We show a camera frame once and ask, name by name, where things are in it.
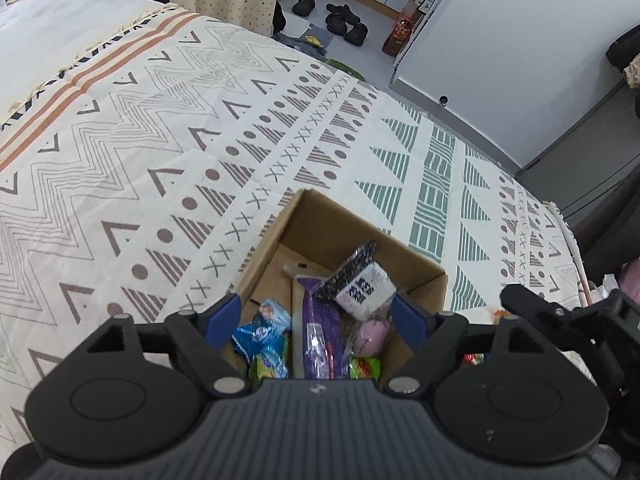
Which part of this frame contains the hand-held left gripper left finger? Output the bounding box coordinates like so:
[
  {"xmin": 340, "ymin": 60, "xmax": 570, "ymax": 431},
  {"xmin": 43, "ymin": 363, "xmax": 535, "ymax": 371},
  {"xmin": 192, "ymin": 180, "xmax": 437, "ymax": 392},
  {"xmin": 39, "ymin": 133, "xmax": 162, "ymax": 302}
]
[{"xmin": 80, "ymin": 292, "xmax": 251, "ymax": 398}]

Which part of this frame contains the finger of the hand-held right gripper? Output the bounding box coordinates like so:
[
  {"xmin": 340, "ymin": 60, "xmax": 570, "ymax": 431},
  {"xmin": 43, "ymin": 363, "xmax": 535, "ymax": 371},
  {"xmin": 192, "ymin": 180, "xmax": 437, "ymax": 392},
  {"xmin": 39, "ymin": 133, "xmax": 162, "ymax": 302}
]
[{"xmin": 500, "ymin": 283, "xmax": 581, "ymax": 333}]

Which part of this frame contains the white cake packet black pattern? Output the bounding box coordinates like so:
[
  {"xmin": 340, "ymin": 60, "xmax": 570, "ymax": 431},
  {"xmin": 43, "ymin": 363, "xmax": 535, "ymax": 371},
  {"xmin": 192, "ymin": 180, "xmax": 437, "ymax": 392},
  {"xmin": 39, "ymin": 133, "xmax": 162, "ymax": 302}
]
[{"xmin": 312, "ymin": 239, "xmax": 399, "ymax": 321}]

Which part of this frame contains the beige hanging garment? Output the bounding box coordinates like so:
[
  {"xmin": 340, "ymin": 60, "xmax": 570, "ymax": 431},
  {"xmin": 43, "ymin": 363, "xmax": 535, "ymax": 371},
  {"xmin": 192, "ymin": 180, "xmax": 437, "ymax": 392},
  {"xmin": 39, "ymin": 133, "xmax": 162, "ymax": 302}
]
[{"xmin": 622, "ymin": 57, "xmax": 640, "ymax": 92}]

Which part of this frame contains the green snack packet red print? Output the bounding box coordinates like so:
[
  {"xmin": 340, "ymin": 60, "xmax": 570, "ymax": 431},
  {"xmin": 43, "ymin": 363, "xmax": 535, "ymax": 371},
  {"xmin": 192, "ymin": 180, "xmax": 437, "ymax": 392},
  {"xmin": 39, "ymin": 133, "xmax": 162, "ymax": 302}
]
[{"xmin": 349, "ymin": 355, "xmax": 384, "ymax": 382}]

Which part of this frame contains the black chair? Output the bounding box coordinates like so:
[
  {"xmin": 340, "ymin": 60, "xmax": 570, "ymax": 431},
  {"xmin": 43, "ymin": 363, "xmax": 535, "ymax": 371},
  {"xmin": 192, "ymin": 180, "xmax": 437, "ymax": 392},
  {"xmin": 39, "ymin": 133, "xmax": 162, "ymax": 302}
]
[{"xmin": 564, "ymin": 159, "xmax": 640, "ymax": 277}]

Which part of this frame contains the purple snack bar packet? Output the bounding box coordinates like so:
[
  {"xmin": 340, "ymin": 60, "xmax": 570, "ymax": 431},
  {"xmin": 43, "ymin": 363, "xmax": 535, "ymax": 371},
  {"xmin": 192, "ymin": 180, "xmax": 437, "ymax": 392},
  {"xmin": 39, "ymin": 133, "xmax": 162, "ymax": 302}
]
[{"xmin": 282, "ymin": 262, "xmax": 352, "ymax": 382}]

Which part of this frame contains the white cloth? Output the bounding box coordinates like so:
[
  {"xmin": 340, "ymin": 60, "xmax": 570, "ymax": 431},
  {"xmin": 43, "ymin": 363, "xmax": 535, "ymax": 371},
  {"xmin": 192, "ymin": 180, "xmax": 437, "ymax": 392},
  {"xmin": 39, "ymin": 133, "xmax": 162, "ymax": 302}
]
[{"xmin": 587, "ymin": 272, "xmax": 622, "ymax": 307}]

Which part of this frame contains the black hanging jacket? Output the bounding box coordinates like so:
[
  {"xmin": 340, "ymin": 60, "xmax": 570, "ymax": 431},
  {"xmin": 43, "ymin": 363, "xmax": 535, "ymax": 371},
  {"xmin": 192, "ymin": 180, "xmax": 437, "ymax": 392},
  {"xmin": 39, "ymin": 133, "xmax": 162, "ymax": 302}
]
[{"xmin": 605, "ymin": 29, "xmax": 640, "ymax": 74}]

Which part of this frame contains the large green snack packet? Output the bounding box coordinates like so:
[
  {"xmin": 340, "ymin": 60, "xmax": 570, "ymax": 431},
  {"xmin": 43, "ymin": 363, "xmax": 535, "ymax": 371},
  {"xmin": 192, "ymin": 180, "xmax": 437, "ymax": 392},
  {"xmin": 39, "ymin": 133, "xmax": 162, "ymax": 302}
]
[{"xmin": 251, "ymin": 335, "xmax": 291, "ymax": 382}]

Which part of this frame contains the blue snack packet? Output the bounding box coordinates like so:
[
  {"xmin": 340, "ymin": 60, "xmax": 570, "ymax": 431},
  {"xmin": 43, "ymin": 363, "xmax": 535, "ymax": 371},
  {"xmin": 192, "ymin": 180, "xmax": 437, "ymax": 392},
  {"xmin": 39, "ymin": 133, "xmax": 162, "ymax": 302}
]
[{"xmin": 231, "ymin": 298, "xmax": 294, "ymax": 362}]

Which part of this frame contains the white paper sheet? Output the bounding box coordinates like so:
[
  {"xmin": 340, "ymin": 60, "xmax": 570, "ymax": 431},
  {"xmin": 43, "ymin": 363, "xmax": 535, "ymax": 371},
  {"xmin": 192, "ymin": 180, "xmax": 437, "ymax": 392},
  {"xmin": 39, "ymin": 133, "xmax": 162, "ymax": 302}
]
[{"xmin": 282, "ymin": 14, "xmax": 312, "ymax": 39}]

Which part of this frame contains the pink egg snack packet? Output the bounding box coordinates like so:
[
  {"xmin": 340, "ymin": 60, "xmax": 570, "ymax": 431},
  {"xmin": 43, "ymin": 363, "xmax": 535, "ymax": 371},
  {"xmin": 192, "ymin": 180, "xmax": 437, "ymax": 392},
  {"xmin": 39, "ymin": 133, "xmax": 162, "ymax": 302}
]
[{"xmin": 344, "ymin": 310, "xmax": 397, "ymax": 362}]

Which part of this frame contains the blue denim cloth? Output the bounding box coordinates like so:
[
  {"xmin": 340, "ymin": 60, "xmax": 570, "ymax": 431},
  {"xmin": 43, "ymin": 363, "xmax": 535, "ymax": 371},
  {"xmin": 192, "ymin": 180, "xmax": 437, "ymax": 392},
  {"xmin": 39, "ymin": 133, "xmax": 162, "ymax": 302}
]
[{"xmin": 274, "ymin": 27, "xmax": 332, "ymax": 59}]

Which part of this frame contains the brown cardboard box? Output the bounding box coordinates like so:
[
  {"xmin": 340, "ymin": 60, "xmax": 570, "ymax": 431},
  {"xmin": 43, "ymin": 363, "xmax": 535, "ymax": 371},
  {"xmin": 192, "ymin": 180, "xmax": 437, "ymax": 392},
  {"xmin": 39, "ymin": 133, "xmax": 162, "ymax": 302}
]
[{"xmin": 220, "ymin": 188, "xmax": 449, "ymax": 394}]

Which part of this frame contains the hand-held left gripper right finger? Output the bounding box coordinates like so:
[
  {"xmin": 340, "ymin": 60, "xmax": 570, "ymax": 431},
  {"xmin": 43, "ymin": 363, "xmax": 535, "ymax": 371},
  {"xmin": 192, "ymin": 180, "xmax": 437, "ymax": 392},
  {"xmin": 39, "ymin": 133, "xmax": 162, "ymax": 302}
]
[{"xmin": 384, "ymin": 293, "xmax": 557, "ymax": 398}]

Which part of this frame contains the white wardrobe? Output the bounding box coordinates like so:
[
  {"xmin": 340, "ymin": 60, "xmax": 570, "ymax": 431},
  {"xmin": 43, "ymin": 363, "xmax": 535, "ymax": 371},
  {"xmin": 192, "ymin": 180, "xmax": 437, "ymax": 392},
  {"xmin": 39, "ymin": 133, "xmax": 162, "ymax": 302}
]
[{"xmin": 389, "ymin": 0, "xmax": 640, "ymax": 172}]

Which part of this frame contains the red drink bottle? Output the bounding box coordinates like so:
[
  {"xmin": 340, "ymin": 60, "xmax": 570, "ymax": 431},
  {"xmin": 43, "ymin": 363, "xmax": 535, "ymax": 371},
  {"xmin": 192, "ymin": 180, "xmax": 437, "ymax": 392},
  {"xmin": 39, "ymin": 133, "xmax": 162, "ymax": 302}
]
[{"xmin": 381, "ymin": 14, "xmax": 417, "ymax": 57}]

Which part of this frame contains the white bed sheet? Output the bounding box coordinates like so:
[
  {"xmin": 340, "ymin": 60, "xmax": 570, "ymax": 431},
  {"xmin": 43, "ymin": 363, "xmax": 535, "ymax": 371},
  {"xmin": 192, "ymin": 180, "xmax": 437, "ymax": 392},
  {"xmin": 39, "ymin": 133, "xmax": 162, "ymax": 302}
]
[{"xmin": 0, "ymin": 0, "xmax": 172, "ymax": 127}]

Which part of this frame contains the geometric printed blanket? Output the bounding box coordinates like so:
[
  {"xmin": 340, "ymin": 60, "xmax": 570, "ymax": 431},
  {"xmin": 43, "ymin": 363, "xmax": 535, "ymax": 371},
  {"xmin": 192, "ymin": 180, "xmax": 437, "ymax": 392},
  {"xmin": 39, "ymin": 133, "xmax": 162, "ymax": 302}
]
[{"xmin": 0, "ymin": 2, "xmax": 590, "ymax": 456}]

